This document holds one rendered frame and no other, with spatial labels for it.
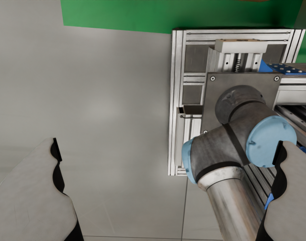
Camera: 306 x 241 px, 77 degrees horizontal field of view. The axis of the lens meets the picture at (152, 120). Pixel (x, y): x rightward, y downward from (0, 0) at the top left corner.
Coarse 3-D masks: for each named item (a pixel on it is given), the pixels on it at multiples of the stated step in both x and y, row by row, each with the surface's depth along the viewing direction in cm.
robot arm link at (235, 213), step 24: (192, 144) 50; (216, 144) 47; (192, 168) 48; (216, 168) 43; (240, 168) 44; (216, 192) 42; (240, 192) 41; (216, 216) 41; (240, 216) 37; (240, 240) 35
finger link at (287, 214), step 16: (288, 144) 10; (288, 160) 9; (304, 160) 9; (288, 176) 8; (304, 176) 8; (272, 192) 9; (288, 192) 7; (304, 192) 7; (272, 208) 7; (288, 208) 7; (304, 208) 7; (272, 224) 6; (288, 224) 6; (304, 224) 6; (256, 240) 7; (272, 240) 6; (288, 240) 6; (304, 240) 6
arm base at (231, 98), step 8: (232, 88) 59; (240, 88) 58; (248, 88) 57; (224, 96) 59; (232, 96) 58; (240, 96) 56; (248, 96) 55; (256, 96) 55; (216, 104) 62; (224, 104) 58; (232, 104) 56; (240, 104) 53; (216, 112) 62; (224, 112) 58; (232, 112) 54; (224, 120) 59
